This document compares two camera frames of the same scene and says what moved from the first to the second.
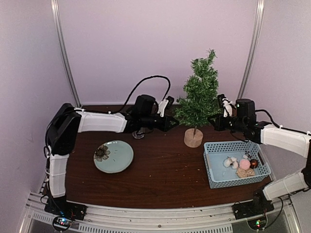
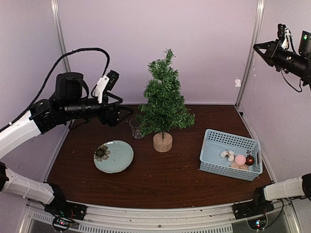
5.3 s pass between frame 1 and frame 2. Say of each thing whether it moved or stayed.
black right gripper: moved
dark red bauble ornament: moved
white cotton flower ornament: moved
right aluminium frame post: stayed
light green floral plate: stayed
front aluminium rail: stayed
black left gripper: moved
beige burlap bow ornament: moved
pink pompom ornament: moved
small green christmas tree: moved
